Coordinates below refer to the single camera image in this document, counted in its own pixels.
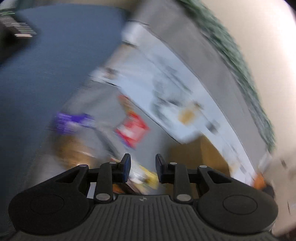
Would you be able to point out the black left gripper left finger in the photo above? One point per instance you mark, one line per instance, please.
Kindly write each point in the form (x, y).
(110, 173)

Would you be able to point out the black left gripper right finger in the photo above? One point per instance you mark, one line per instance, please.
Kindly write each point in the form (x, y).
(177, 175)

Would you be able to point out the clear bag of cookies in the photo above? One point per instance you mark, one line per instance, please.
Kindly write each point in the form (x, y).
(73, 150)

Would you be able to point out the yellow snack bar wrapper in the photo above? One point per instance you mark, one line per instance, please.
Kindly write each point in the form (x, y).
(142, 176)

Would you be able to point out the brown cardboard box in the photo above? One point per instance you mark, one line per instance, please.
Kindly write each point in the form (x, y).
(199, 152)

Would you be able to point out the red flat snack packet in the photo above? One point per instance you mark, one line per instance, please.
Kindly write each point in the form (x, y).
(132, 130)

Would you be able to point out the purple snack packet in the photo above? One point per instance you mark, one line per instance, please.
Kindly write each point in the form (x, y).
(67, 124)

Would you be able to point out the small brown orange candy bar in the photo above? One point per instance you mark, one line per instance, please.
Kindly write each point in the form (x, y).
(126, 103)

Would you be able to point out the orange cushion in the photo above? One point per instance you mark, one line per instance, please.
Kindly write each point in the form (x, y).
(259, 182)

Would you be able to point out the grey deer print sofa cover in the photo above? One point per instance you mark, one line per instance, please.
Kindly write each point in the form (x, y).
(178, 84)

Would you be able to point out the blue denim cushion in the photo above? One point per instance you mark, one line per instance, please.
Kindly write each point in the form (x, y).
(71, 41)

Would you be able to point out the green white checkered cloth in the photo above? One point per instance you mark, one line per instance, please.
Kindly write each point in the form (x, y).
(218, 36)

